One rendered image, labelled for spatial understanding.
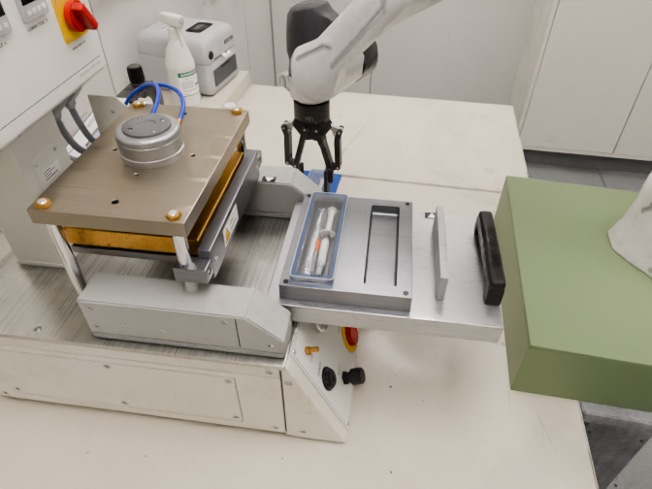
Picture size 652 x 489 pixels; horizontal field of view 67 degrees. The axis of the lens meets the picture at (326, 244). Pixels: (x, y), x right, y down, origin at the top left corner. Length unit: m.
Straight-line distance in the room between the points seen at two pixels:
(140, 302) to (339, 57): 0.48
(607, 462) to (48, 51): 1.41
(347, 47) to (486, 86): 2.37
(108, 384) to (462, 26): 2.64
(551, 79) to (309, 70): 1.99
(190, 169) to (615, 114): 2.48
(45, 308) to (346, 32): 0.59
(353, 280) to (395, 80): 2.57
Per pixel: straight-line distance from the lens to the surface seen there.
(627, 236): 0.98
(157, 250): 0.63
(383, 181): 1.24
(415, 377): 0.84
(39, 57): 0.72
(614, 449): 1.43
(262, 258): 0.75
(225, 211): 0.64
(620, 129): 2.93
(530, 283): 0.86
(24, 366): 0.82
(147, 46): 1.63
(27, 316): 0.77
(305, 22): 0.96
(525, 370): 0.82
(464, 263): 0.70
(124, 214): 0.57
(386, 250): 0.69
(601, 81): 2.79
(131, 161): 0.65
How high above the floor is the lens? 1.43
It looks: 41 degrees down
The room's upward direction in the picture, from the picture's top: straight up
